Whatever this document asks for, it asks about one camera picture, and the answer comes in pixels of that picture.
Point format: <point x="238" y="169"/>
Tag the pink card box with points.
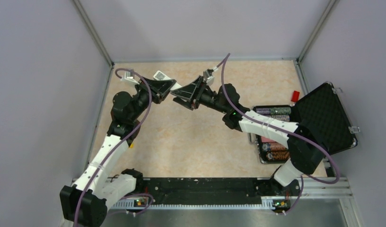
<point x="266" y="140"/>

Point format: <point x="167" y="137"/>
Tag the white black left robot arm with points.
<point x="87" y="201"/>

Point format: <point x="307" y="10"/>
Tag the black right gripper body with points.
<point x="203" y="96"/>

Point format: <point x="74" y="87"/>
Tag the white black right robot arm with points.
<point x="305" y="144"/>

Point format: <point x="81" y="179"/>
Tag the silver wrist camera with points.
<point x="129" y="79"/>
<point x="208" y="77"/>

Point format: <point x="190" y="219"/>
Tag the red toy brick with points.
<point x="295" y="96"/>

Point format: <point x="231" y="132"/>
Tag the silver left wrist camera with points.
<point x="129" y="79"/>

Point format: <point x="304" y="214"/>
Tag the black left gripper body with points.
<point x="157" y="95"/>

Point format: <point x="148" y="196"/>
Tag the white remote control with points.
<point x="160" y="76"/>

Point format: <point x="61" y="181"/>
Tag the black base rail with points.
<point x="214" y="191"/>

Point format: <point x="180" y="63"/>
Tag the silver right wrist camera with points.
<point x="208" y="77"/>

